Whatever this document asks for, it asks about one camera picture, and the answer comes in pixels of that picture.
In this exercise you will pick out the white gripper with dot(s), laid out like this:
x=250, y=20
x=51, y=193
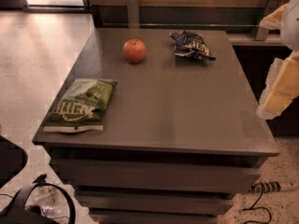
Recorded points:
x=291, y=28

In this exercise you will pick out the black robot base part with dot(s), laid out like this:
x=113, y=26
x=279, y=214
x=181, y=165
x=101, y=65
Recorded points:
x=12, y=160

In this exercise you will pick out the left metal shelf bracket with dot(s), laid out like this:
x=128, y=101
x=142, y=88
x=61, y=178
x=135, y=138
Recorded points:
x=133, y=13

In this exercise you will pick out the grey drawer cabinet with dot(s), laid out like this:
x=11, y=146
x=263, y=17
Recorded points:
x=181, y=138

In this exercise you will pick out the red apple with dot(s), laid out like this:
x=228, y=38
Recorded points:
x=134, y=50

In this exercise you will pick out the metal shelf bracket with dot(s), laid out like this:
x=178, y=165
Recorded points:
x=133, y=13
x=267, y=22

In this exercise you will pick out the blue chip bag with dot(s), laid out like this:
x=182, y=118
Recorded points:
x=189, y=44

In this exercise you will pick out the white power strip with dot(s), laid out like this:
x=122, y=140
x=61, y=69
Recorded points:
x=272, y=186

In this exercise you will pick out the right metal shelf bracket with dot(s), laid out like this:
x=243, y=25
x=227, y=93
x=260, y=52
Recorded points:
x=267, y=22

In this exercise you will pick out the green jalapeno chip bag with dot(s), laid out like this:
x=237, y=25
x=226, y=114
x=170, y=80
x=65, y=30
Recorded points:
x=82, y=107

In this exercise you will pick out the black curved cable hoop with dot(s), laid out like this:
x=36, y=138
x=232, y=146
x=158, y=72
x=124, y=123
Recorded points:
x=39, y=203

